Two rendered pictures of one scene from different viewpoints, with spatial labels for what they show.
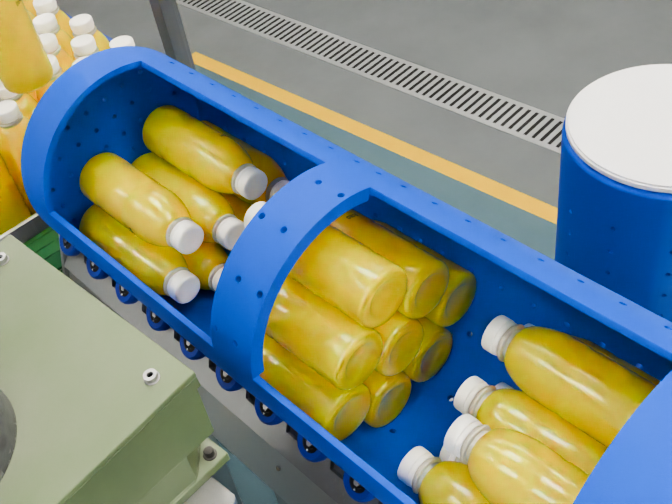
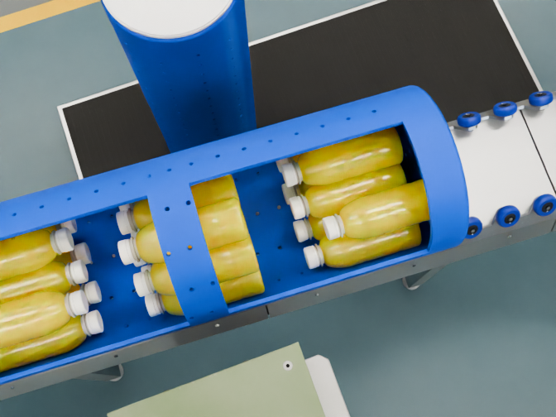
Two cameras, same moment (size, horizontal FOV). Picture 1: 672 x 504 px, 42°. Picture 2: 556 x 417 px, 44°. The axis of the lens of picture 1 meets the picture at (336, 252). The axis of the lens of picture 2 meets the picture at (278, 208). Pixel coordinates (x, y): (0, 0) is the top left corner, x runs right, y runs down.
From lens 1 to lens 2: 0.64 m
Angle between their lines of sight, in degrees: 42
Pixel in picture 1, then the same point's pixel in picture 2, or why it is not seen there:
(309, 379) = (235, 282)
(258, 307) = (217, 288)
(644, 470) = (443, 176)
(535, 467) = (379, 209)
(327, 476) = not seen: hidden behind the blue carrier
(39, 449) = not seen: outside the picture
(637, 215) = (209, 40)
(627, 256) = (210, 59)
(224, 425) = (164, 342)
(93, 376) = (265, 396)
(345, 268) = (221, 227)
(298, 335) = (222, 274)
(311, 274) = not seen: hidden behind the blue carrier
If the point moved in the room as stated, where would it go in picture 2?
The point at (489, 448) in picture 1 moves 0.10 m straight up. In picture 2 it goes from (355, 222) to (362, 206)
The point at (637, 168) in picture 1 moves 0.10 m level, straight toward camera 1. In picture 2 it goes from (192, 18) to (227, 52)
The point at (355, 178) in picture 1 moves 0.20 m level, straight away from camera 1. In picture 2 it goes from (174, 186) to (56, 138)
